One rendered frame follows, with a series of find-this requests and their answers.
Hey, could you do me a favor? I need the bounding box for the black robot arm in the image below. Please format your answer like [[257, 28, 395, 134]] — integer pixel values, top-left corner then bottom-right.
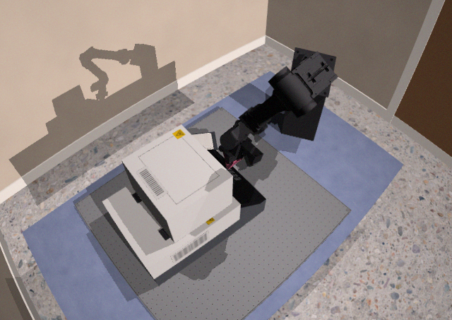
[[220, 51, 338, 167]]

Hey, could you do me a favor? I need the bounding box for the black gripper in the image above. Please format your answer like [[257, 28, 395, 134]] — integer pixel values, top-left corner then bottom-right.
[[218, 145, 243, 169]]

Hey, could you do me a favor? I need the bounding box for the black and white benchtop lab instrument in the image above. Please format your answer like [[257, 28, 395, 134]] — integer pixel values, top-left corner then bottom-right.
[[102, 125, 266, 285]]

